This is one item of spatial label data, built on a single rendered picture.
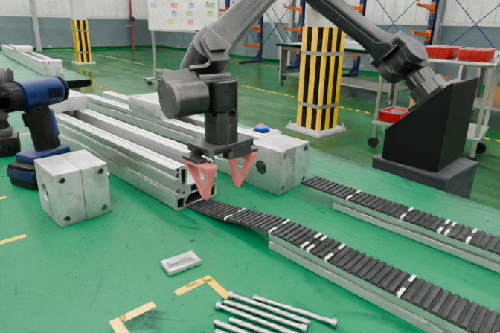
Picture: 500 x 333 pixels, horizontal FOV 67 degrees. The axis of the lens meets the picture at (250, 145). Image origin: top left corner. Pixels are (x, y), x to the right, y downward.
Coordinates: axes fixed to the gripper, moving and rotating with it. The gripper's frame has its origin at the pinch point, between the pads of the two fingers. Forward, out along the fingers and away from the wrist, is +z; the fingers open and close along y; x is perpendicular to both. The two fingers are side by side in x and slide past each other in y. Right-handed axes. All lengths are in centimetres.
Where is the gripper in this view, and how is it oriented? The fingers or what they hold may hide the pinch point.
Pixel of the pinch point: (222, 188)
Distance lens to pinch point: 68.5
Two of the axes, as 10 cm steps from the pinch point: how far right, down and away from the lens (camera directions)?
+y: -6.9, 2.2, -6.9
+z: -0.1, 9.5, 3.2
